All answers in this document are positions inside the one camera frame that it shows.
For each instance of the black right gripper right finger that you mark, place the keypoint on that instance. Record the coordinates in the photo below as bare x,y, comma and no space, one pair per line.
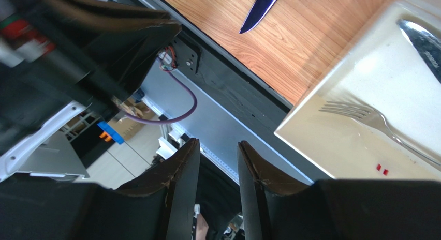
278,206

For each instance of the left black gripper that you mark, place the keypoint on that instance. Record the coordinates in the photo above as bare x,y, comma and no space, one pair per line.
89,51

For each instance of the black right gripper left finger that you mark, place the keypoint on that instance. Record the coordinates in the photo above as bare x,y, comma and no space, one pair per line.
158,204

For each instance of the blue serrated knife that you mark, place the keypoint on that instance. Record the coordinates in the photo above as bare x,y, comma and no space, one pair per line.
256,13

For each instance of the silver table knife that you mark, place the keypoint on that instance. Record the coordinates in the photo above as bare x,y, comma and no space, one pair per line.
424,42

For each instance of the person in background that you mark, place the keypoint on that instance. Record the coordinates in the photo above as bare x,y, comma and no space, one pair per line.
201,228

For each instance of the silver fork front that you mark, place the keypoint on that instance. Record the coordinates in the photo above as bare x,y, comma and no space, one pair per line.
373,118

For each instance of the white divided utensil tray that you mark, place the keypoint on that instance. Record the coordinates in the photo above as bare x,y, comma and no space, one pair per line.
381,69

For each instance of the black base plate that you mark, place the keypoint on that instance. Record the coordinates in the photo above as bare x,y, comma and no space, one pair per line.
239,91

